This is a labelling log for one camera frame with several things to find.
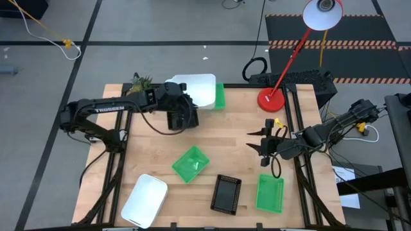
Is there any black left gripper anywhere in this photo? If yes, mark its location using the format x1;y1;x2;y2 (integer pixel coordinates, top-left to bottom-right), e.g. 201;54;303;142
156;81;199;112

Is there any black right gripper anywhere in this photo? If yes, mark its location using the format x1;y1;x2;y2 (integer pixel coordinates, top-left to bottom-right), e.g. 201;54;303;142
245;118;292;167

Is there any red desk lamp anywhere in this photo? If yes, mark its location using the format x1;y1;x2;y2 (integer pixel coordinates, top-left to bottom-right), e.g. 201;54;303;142
256;0;344;113

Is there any black coiled floor cable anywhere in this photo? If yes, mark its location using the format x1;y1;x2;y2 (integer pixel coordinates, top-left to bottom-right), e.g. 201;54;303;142
241;0;268;82

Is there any black aluminium table frame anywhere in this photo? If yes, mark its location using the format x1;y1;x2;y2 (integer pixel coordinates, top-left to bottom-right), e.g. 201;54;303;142
72;82;346;231

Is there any black hazard-striped floor mat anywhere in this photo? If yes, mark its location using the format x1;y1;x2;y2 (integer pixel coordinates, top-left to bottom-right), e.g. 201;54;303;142
265;13;411;85

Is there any thin black cable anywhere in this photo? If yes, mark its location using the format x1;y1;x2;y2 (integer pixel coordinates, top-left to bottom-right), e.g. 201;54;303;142
222;0;245;10

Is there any black box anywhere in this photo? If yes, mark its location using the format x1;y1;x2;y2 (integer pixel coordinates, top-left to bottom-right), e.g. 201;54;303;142
0;0;49;21

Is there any dark grey side table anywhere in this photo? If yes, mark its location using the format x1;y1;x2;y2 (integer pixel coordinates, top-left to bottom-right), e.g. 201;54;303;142
383;92;411;180

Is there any white paper sheet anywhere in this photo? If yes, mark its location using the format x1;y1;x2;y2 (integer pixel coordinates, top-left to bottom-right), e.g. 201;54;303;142
339;193;362;210
333;166;356;184

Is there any white hanging cable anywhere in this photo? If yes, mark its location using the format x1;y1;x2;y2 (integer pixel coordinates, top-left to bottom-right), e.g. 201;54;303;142
12;0;82;61

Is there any potted succulent plant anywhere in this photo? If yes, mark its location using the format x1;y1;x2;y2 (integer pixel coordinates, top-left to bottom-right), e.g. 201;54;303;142
130;72;153;95

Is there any yellow strap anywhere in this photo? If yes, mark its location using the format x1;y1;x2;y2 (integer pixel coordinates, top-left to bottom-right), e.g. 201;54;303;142
319;30;329;68

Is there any yellow hanging cord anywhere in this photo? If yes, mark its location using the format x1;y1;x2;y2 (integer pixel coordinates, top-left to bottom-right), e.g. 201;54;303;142
8;0;73;49

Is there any green mesh plastic basket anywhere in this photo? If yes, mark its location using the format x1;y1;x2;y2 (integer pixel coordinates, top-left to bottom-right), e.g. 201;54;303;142
214;82;227;111
171;145;211;184
255;173;285;215

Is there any white looped cable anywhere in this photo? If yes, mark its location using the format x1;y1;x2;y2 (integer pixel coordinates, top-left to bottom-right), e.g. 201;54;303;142
342;124;380;144

